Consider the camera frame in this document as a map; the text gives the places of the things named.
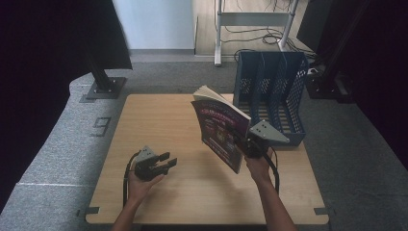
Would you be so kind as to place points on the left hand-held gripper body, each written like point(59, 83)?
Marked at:
point(145, 163)

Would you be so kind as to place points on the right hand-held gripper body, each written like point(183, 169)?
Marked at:
point(266, 133)

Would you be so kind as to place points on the purple paperback book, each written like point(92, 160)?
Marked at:
point(218, 131)

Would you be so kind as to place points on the blue plastic file rack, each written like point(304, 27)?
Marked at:
point(272, 96)

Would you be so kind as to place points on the person's left hand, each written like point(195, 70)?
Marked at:
point(139, 189)

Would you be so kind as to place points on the person's right hand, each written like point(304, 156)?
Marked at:
point(258, 170)

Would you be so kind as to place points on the black metal stand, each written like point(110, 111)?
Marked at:
point(327, 83)

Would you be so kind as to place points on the white metal stand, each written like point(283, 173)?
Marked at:
point(253, 18)

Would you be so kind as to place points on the dark curtain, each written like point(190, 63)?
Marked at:
point(378, 64)
point(38, 64)

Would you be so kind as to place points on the dark metal table bracket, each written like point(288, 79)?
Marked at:
point(324, 211)
point(91, 210)

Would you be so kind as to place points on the black stand with base plate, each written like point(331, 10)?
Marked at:
point(106, 86)

